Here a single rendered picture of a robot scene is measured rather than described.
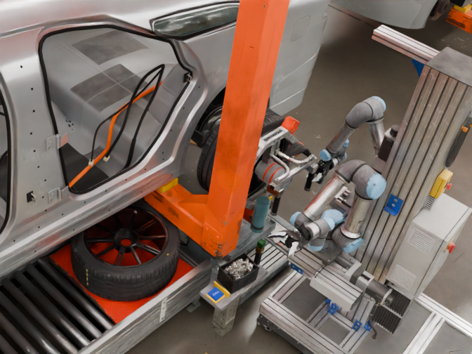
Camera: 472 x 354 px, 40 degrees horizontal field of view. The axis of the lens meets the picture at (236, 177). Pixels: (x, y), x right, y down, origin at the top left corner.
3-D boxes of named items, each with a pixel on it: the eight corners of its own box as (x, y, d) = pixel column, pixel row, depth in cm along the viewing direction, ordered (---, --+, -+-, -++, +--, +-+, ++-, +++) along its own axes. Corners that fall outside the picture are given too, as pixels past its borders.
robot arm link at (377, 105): (373, 187, 398) (353, 102, 384) (388, 178, 407) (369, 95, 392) (389, 187, 389) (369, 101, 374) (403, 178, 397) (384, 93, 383)
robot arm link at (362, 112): (363, 118, 368) (326, 166, 406) (375, 112, 375) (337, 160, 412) (350, 104, 371) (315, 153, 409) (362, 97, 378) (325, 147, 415)
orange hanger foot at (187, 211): (161, 188, 424) (164, 148, 401) (218, 233, 402) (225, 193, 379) (142, 199, 414) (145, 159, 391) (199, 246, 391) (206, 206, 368)
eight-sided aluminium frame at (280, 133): (279, 179, 439) (296, 116, 403) (287, 185, 436) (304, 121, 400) (226, 216, 405) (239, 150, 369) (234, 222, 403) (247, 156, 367)
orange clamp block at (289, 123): (284, 128, 403) (291, 116, 401) (293, 135, 399) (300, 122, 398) (279, 127, 397) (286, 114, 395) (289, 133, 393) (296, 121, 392)
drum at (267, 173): (265, 169, 413) (270, 152, 404) (291, 187, 404) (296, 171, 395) (251, 178, 405) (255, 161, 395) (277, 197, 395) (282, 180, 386)
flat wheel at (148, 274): (109, 208, 438) (110, 183, 422) (195, 248, 423) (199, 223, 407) (49, 273, 391) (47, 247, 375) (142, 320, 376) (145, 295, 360)
